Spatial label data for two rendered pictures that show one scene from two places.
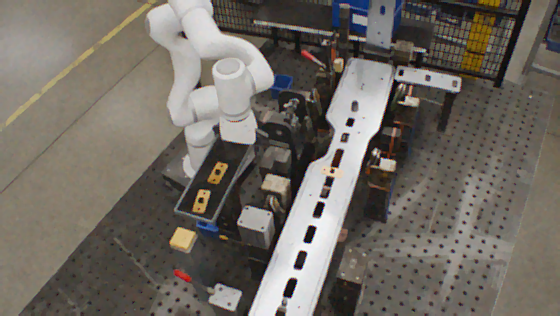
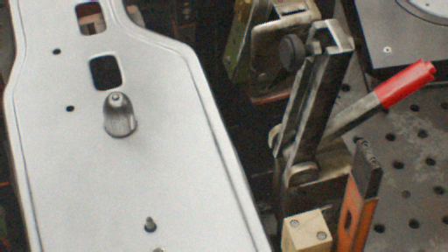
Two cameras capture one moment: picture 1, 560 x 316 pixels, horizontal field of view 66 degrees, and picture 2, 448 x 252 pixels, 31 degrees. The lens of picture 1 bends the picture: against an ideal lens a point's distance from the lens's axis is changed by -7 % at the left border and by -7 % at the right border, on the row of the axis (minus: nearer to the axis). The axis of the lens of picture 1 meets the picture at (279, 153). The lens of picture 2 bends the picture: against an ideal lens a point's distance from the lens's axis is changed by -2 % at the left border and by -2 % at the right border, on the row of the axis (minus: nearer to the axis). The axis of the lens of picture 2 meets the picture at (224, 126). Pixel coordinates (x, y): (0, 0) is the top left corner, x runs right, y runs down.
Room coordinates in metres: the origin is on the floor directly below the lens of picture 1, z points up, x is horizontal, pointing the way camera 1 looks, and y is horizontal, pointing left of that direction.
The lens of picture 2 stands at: (1.79, -0.57, 1.68)
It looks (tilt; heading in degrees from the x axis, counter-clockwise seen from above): 54 degrees down; 139
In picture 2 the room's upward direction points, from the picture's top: 1 degrees counter-clockwise
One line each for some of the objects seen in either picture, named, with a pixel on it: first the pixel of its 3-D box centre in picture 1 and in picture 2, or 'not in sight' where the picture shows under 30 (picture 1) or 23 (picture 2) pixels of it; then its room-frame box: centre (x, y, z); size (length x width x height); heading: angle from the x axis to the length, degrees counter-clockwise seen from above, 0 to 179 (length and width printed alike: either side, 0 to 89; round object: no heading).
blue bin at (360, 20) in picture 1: (367, 12); not in sight; (1.88, -0.49, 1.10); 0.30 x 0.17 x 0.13; 58
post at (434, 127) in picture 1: (446, 108); not in sight; (1.44, -0.79, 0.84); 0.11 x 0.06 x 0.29; 66
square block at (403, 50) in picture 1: (399, 75); not in sight; (1.65, -0.61, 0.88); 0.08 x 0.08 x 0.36; 66
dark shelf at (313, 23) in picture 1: (342, 22); not in sight; (1.93, -0.37, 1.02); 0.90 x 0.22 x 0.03; 66
